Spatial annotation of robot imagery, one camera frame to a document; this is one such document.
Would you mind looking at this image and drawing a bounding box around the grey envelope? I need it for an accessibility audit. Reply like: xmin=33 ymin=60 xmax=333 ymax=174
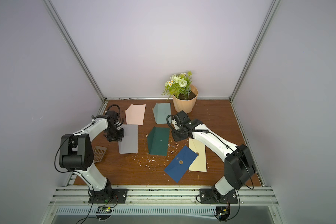
xmin=119 ymin=125 xmax=138 ymax=155

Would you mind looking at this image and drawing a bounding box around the dark green envelope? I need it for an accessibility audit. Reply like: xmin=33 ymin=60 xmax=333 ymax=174
xmin=147 ymin=127 xmax=170 ymax=156

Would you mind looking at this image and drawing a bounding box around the pink envelope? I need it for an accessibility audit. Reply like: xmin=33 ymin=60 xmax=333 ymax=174
xmin=125 ymin=104 xmax=146 ymax=126

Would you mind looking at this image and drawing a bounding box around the mint green envelope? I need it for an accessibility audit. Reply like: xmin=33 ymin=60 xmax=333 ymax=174
xmin=153 ymin=103 xmax=171 ymax=124

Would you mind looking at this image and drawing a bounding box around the navy blue envelope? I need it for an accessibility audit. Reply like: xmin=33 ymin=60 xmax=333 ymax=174
xmin=164 ymin=146 xmax=198 ymax=183

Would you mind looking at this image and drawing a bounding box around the cream yellow envelope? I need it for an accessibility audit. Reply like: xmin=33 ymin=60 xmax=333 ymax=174
xmin=189 ymin=139 xmax=207 ymax=172

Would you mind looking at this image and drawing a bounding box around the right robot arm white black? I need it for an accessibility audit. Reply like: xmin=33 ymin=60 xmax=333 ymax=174
xmin=167 ymin=119 xmax=256 ymax=203

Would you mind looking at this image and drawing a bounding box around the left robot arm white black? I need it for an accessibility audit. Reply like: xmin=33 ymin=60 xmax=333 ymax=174
xmin=55 ymin=111 xmax=124 ymax=203

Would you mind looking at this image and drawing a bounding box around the artificial green flower plant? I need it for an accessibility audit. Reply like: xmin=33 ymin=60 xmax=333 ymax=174
xmin=162 ymin=71 xmax=192 ymax=100

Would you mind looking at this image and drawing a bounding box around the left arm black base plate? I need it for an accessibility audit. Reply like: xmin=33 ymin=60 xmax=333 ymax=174
xmin=89 ymin=189 xmax=128 ymax=204

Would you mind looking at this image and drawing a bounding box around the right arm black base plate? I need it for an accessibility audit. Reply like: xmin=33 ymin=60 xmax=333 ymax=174
xmin=198 ymin=189 xmax=239 ymax=204

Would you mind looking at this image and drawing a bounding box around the aluminium rail frame front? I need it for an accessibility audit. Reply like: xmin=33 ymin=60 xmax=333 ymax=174
xmin=49 ymin=185 xmax=279 ymax=206

